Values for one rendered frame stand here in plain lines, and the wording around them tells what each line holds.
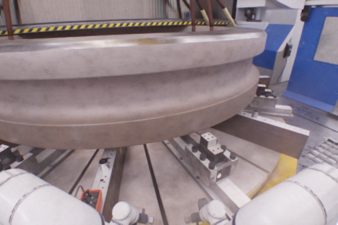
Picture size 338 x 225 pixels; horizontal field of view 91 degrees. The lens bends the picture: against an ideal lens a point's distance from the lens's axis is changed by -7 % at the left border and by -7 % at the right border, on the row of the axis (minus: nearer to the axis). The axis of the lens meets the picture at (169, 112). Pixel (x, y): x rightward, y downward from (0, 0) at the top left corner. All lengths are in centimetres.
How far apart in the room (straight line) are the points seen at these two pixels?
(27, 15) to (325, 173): 453
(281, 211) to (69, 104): 165
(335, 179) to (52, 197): 62
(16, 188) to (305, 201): 61
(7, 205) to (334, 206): 68
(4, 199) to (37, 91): 145
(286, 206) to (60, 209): 45
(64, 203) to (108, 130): 121
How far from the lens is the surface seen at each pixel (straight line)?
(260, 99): 355
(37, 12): 447
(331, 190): 53
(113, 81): 158
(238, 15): 521
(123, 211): 98
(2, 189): 55
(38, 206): 46
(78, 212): 46
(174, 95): 171
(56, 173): 256
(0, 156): 233
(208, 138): 184
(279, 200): 45
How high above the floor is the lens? 189
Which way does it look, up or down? 27 degrees down
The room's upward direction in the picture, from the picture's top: 1 degrees counter-clockwise
